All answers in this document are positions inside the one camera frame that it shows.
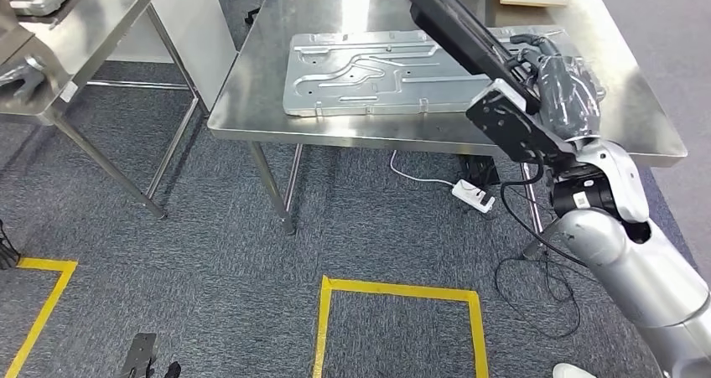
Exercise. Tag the stainless steel table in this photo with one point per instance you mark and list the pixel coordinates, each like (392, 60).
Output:
(100, 25)

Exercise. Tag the black floor object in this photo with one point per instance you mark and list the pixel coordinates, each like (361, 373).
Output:
(477, 170)

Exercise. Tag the stainless steel workbench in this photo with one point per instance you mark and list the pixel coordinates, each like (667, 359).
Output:
(266, 86)

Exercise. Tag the black perforated bracket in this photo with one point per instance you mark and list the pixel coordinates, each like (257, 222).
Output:
(139, 353)

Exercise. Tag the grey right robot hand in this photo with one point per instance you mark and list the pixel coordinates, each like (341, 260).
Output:
(569, 100)

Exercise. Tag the black office chair base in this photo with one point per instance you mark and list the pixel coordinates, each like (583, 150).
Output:
(255, 9)

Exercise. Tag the long black plastic part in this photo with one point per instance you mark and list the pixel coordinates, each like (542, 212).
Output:
(450, 20)

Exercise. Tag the dark grey wrapped glove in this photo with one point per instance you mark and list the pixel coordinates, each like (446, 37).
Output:
(25, 78)

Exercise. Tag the white power strip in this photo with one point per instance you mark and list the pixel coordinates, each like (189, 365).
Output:
(472, 195)

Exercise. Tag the person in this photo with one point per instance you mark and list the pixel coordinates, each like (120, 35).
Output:
(572, 371)

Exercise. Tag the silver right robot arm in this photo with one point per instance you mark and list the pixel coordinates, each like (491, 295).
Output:
(639, 270)

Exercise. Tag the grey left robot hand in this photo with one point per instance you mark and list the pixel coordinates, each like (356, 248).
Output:
(173, 371)

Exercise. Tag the plain white cabinet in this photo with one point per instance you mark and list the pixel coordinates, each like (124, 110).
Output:
(200, 31)

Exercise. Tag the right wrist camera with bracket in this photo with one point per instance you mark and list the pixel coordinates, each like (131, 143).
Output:
(511, 125)

